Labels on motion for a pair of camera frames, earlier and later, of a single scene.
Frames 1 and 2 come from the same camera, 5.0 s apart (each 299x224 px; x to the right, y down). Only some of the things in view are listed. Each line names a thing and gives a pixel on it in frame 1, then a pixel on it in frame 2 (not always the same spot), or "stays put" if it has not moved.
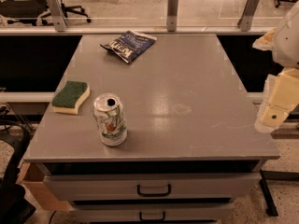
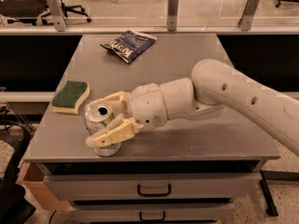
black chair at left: x=14 y=207 stays put
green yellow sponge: x=68 y=98 stays put
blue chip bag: x=130 y=46 stays put
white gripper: x=288 y=44 to x=147 y=104
